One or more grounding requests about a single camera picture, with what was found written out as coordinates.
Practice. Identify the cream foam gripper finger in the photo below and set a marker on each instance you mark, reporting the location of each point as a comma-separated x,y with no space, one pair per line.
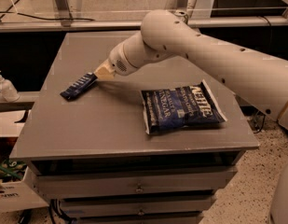
105,71

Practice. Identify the blue rxbar blueberry bar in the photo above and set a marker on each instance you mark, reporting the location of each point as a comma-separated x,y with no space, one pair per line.
78,87

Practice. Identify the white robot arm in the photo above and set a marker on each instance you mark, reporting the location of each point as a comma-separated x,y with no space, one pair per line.
259,79

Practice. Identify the grey drawer cabinet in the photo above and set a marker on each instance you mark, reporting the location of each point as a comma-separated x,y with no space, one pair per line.
94,157

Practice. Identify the silver soda can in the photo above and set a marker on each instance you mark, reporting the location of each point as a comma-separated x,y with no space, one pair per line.
181,15

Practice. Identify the blue kettle chips bag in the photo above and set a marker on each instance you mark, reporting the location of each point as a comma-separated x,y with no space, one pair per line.
170,109

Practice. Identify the white pump bottle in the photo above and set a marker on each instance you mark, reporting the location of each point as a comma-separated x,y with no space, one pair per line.
8,90

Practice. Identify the white cardboard box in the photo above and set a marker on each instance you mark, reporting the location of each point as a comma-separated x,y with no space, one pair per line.
18,189

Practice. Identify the grey metal rail frame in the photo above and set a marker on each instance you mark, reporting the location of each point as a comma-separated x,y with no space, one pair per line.
53,26

